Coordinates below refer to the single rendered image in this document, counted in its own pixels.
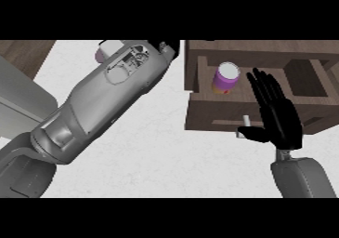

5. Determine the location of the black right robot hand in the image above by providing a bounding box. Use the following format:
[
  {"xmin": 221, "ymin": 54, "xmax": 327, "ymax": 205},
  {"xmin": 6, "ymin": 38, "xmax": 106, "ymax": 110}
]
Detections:
[{"xmin": 236, "ymin": 67, "xmax": 305, "ymax": 152}]

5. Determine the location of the brown wooden drawer front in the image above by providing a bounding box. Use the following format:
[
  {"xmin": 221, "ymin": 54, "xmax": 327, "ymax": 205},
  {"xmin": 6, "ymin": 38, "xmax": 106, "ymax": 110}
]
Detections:
[{"xmin": 183, "ymin": 92, "xmax": 339, "ymax": 136}]

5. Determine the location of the purple can with white lid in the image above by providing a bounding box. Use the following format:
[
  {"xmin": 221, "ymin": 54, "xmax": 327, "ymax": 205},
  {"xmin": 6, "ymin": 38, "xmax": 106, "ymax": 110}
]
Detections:
[
  {"xmin": 93, "ymin": 39, "xmax": 125, "ymax": 65},
  {"xmin": 209, "ymin": 61, "xmax": 242, "ymax": 96}
]

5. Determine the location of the pale grey appliance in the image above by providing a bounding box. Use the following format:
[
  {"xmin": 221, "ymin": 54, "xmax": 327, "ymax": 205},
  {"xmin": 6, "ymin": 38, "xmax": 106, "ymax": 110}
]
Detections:
[{"xmin": 0, "ymin": 50, "xmax": 59, "ymax": 147}]

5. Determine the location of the white drawer handle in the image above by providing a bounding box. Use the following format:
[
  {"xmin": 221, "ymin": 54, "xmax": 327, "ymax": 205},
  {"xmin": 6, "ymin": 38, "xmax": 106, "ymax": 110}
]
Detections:
[{"xmin": 234, "ymin": 114, "xmax": 251, "ymax": 139}]

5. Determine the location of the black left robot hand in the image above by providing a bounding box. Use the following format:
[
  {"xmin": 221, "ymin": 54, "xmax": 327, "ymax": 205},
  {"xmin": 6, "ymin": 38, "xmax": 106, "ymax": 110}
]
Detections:
[{"xmin": 147, "ymin": 39, "xmax": 181, "ymax": 60}]

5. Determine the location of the brown wooden panel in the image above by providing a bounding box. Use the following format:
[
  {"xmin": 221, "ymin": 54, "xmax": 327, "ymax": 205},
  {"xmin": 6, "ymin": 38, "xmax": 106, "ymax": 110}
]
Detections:
[{"xmin": 0, "ymin": 39, "xmax": 58, "ymax": 81}]

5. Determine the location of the brown wooden drawer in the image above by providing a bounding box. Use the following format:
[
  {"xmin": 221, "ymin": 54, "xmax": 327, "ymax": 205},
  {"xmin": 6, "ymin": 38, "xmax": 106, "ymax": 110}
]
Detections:
[
  {"xmin": 183, "ymin": 92, "xmax": 339, "ymax": 136},
  {"xmin": 183, "ymin": 39, "xmax": 339, "ymax": 136}
]

